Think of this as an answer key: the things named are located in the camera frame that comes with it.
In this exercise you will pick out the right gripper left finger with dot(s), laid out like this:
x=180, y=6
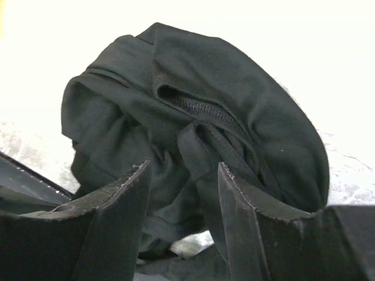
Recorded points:
x=95, y=237

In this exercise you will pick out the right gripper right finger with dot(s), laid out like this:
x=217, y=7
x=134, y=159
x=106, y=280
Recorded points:
x=267, y=239

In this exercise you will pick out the black tank top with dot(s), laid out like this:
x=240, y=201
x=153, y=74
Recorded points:
x=187, y=102

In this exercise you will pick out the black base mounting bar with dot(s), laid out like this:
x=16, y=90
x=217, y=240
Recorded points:
x=25, y=191

